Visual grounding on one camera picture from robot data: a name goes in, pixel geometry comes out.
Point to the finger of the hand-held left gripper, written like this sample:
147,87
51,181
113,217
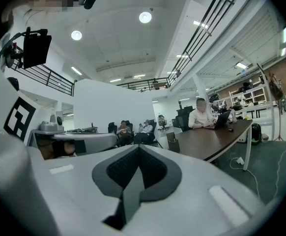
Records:
98,141

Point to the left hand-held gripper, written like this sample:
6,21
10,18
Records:
0,102

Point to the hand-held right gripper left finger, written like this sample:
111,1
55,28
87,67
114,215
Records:
71,193

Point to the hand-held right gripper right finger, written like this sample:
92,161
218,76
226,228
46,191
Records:
194,193

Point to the small dark brown box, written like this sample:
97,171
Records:
173,145

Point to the black office chair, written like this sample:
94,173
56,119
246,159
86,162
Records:
181,120
111,128
154,129

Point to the grey device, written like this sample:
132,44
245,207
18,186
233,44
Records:
50,126

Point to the black metal railing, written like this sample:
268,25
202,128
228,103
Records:
49,79
143,83
202,28

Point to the white power strip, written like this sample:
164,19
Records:
240,160

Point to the black chest-mounted box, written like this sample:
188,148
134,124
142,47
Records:
36,49

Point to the white table leg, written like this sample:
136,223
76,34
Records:
247,149

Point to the white box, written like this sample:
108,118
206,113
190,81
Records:
243,137

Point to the ceiling strip light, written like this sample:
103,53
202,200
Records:
200,24
76,70
241,65

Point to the grey laptop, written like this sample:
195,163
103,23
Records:
220,120

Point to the person's torso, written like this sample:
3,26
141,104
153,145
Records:
15,23

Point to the black and green backpack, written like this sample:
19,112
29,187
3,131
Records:
256,134

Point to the pale drink bottle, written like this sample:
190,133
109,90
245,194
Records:
234,115

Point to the round ceiling lamp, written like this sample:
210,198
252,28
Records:
76,35
145,17

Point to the white column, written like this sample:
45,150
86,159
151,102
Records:
200,88

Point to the white shelf unit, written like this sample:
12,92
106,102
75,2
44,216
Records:
251,96

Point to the dried plant on stand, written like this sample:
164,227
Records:
277,90

